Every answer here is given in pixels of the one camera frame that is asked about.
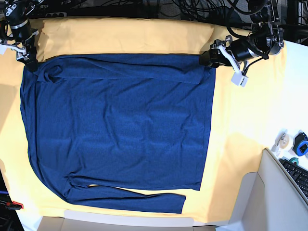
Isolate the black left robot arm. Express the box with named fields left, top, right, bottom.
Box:
left=199, top=0, right=284, bottom=75

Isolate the blue black tape roll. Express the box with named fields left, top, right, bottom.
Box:
left=292, top=132, right=308, bottom=156

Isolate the black keyboard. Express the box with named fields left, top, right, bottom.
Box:
left=279, top=159, right=308, bottom=198

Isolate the white tape dispenser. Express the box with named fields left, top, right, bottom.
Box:
left=271, top=131, right=295, bottom=157

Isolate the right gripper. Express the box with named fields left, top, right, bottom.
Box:
left=11, top=36, right=39, bottom=72

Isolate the blue long-sleeve shirt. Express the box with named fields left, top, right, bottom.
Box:
left=20, top=54, right=216, bottom=214

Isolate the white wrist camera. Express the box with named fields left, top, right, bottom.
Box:
left=0, top=44, right=7, bottom=55
left=231, top=73, right=248, bottom=87

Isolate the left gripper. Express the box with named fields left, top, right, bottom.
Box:
left=199, top=35, right=241, bottom=72

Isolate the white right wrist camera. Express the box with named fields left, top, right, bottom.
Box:
left=0, top=44, right=7, bottom=55

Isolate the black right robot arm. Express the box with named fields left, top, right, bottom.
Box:
left=0, top=0, right=43, bottom=72

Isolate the red clamp bottom left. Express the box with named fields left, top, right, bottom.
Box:
left=5, top=202, right=24, bottom=210

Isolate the black power strip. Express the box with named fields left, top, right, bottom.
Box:
left=45, top=12, right=67, bottom=18

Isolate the small teal tape roll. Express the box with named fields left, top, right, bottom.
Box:
left=289, top=157, right=299, bottom=165

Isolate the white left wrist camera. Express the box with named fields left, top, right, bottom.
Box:
left=231, top=73, right=248, bottom=87

